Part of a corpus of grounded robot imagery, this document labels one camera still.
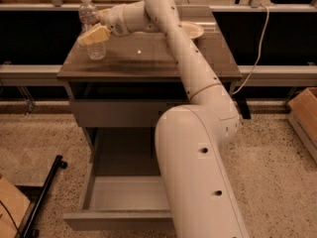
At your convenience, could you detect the black metal stand leg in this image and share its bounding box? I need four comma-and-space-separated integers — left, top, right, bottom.
20, 155, 67, 238

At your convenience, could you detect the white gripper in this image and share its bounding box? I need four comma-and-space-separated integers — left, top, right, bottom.
77, 2, 148, 46

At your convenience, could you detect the grey drawer cabinet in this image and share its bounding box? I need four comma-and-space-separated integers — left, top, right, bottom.
55, 6, 243, 178

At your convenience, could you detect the white paper bowl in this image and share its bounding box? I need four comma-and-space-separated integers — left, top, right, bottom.
181, 21, 204, 40

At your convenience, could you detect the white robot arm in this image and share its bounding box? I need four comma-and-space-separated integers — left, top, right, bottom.
79, 0, 249, 238

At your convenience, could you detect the black cable at left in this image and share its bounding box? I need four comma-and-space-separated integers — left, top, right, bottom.
0, 199, 22, 237

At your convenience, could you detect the cardboard box at left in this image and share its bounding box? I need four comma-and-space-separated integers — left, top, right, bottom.
0, 176, 30, 238

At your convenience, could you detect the wooden box at right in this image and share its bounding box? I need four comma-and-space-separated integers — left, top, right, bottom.
288, 87, 317, 163

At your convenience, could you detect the open grey middle drawer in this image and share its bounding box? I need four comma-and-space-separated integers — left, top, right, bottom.
62, 127, 176, 232

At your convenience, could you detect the closed grey top drawer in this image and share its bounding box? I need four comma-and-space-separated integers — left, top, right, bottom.
69, 99, 182, 128

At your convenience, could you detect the white hanging cable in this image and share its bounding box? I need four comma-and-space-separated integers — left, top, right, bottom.
232, 3, 270, 96

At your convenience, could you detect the clear plastic water bottle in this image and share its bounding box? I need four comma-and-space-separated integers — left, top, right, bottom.
78, 0, 106, 60

